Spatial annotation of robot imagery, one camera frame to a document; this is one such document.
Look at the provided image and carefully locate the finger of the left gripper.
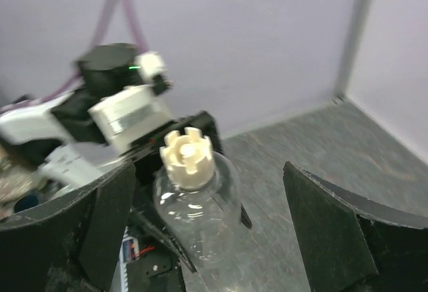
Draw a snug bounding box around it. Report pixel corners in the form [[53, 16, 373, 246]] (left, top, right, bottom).
[[129, 206, 197, 273], [240, 205, 252, 229]]

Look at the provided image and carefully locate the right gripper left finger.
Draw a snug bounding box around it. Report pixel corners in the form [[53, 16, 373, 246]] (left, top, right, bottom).
[[1, 162, 136, 291]]

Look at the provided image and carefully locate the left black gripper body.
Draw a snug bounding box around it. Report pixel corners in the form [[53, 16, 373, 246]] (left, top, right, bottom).
[[126, 110, 223, 186]]

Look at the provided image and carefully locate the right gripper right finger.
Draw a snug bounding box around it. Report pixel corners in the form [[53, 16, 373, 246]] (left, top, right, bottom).
[[283, 162, 427, 291]]

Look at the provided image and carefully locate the clear bottle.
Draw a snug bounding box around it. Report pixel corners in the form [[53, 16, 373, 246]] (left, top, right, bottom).
[[153, 152, 241, 269]]

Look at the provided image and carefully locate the cream bottle cap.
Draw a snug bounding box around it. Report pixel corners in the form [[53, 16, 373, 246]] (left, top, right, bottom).
[[159, 127, 215, 191]]

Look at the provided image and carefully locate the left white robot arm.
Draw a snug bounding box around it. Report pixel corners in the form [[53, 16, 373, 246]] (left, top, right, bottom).
[[1, 43, 249, 277]]

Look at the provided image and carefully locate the slotted cable duct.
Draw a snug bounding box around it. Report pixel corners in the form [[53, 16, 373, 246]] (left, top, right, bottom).
[[119, 228, 134, 292]]

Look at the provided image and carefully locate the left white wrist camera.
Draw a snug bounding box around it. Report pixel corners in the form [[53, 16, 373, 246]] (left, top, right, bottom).
[[88, 51, 173, 154]]

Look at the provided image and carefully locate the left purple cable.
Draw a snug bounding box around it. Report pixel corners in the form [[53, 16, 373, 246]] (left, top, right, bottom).
[[0, 0, 150, 109]]

